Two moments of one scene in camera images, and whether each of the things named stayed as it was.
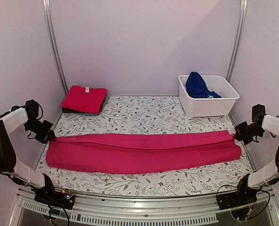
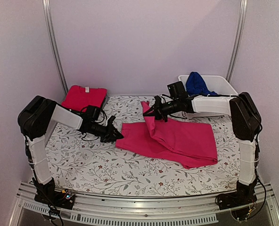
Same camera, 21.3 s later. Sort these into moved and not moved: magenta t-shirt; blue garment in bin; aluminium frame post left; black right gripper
Moved: black right gripper
Not moved: aluminium frame post left; magenta t-shirt; blue garment in bin
